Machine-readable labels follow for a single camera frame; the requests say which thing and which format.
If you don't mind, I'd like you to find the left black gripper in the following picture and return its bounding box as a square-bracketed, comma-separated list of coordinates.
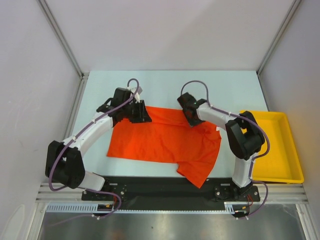
[122, 100, 152, 124]

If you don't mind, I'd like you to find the orange t-shirt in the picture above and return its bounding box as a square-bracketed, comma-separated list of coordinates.
[106, 106, 222, 188]

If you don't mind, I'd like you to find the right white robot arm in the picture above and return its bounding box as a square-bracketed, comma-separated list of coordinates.
[177, 92, 266, 201]

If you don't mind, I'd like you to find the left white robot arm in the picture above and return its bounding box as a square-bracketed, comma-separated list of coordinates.
[45, 87, 152, 200]

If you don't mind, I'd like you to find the yellow plastic bin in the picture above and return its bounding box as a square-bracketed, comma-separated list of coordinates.
[252, 111, 304, 184]

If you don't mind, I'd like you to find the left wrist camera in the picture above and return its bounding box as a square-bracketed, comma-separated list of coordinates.
[126, 86, 143, 103]

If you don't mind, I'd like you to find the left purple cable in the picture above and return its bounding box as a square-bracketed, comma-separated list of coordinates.
[47, 78, 141, 226]

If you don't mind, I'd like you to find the purple cable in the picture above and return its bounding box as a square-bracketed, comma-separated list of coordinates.
[180, 80, 272, 221]
[47, 78, 141, 226]

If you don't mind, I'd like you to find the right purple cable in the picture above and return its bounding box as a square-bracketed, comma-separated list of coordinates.
[180, 80, 272, 221]

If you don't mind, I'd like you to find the white slotted cable duct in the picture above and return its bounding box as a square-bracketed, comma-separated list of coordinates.
[46, 202, 250, 214]

